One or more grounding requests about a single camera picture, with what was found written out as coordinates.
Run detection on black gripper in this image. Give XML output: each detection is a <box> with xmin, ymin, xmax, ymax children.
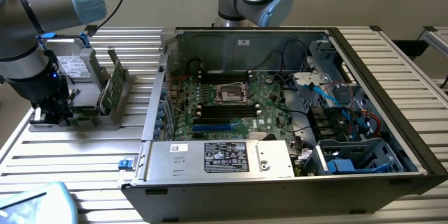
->
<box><xmin>5</xmin><ymin>74</ymin><xmax>75</xmax><ymax>127</ymax></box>

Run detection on black RAM slot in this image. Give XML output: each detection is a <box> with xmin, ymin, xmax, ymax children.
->
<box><xmin>196</xmin><ymin>106</ymin><xmax>261</xmax><ymax>112</ymax></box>
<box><xmin>197</xmin><ymin>79</ymin><xmax>253</xmax><ymax>83</ymax></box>
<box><xmin>197</xmin><ymin>70</ymin><xmax>253</xmax><ymax>75</ymax></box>
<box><xmin>196</xmin><ymin>110</ymin><xmax>261</xmax><ymax>115</ymax></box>
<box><xmin>196</xmin><ymin>103</ymin><xmax>261</xmax><ymax>109</ymax></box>
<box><xmin>197</xmin><ymin>73</ymin><xmax>253</xmax><ymax>78</ymax></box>
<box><xmin>197</xmin><ymin>76</ymin><xmax>253</xmax><ymax>81</ymax></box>
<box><xmin>196</xmin><ymin>113</ymin><xmax>263</xmax><ymax>119</ymax></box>

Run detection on silver hard disk, blue carrier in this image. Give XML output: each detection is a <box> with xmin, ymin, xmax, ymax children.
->
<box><xmin>36</xmin><ymin>32</ymin><xmax>109</xmax><ymax>84</ymax></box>

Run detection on grey parts rack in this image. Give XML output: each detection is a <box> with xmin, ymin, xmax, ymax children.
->
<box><xmin>27</xmin><ymin>31</ymin><xmax>137</xmax><ymax>133</ymax></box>

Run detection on green graphics card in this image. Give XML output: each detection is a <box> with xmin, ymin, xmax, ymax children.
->
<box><xmin>97</xmin><ymin>57</ymin><xmax>129</xmax><ymax>116</ymax></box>

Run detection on blue case latch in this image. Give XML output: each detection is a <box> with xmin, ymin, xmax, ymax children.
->
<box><xmin>117</xmin><ymin>157</ymin><xmax>136</xmax><ymax>170</ymax></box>

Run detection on pale blue plastic cap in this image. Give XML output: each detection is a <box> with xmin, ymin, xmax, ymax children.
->
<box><xmin>0</xmin><ymin>181</ymin><xmax>80</xmax><ymax>224</ymax></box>

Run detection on long black expansion slot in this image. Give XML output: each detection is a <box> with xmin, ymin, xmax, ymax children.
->
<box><xmin>192</xmin><ymin>119</ymin><xmax>232</xmax><ymax>125</ymax></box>

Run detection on silver power supply unit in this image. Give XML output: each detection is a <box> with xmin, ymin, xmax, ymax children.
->
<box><xmin>143</xmin><ymin>140</ymin><xmax>297</xmax><ymax>180</ymax></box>

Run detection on blue expansion slot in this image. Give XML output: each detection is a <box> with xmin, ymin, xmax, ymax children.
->
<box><xmin>192</xmin><ymin>124</ymin><xmax>235</xmax><ymax>132</ymax></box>

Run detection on silver chipset heatsink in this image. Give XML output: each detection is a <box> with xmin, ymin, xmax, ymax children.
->
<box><xmin>244</xmin><ymin>132</ymin><xmax>271</xmax><ymax>141</ymax></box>

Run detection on green motherboard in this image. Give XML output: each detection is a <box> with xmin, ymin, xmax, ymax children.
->
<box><xmin>167</xmin><ymin>72</ymin><xmax>305</xmax><ymax>155</ymax></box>

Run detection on black open PC case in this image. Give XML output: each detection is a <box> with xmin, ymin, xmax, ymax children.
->
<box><xmin>117</xmin><ymin>26</ymin><xmax>448</xmax><ymax>224</ymax></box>

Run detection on grey metal disk bay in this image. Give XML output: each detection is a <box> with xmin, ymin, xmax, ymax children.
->
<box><xmin>291</xmin><ymin>39</ymin><xmax>355</xmax><ymax>110</ymax></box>

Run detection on black fan shroud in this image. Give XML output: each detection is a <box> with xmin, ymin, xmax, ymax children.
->
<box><xmin>305</xmin><ymin>106</ymin><xmax>352</xmax><ymax>141</ymax></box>

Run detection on grey drive cage, blue rails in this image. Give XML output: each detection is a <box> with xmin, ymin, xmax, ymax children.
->
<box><xmin>313</xmin><ymin>136</ymin><xmax>405</xmax><ymax>176</ymax></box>

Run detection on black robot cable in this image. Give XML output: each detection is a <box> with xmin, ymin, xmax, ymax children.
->
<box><xmin>95</xmin><ymin>0</ymin><xmax>132</xmax><ymax>30</ymax></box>

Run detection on CPU socket with metal frame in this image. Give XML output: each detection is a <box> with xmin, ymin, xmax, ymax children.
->
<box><xmin>208</xmin><ymin>82</ymin><xmax>251</xmax><ymax>104</ymax></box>

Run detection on thin black wire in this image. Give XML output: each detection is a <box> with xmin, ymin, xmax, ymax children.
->
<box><xmin>249</xmin><ymin>38</ymin><xmax>313</xmax><ymax>78</ymax></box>

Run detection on light blue flat wire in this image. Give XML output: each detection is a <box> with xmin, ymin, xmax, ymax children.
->
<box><xmin>304</xmin><ymin>83</ymin><xmax>343</xmax><ymax>109</ymax></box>

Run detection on dark blue wire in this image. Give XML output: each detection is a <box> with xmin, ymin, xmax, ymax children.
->
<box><xmin>340</xmin><ymin>106</ymin><xmax>369</xmax><ymax>137</ymax></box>

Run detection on red wire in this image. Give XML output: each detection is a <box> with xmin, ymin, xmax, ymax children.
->
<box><xmin>363</xmin><ymin>108</ymin><xmax>383</xmax><ymax>131</ymax></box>

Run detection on aluminium side table frame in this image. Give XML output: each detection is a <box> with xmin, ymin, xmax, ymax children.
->
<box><xmin>419</xmin><ymin>25</ymin><xmax>448</xmax><ymax>60</ymax></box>

